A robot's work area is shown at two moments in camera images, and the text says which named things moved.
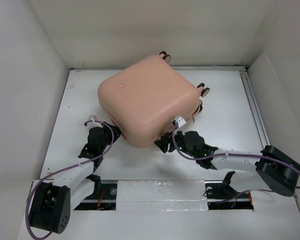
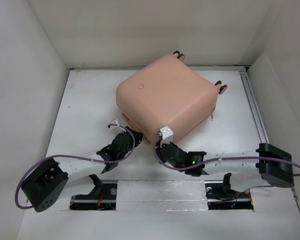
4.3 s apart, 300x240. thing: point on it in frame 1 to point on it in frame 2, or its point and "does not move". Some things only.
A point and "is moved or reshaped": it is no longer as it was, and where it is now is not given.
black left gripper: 107,129 to 138,136
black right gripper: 162,143 to 159,149
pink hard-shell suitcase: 148,100 is moved or reshaped
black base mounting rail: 104,196 does not move
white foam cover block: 170,195 does not move
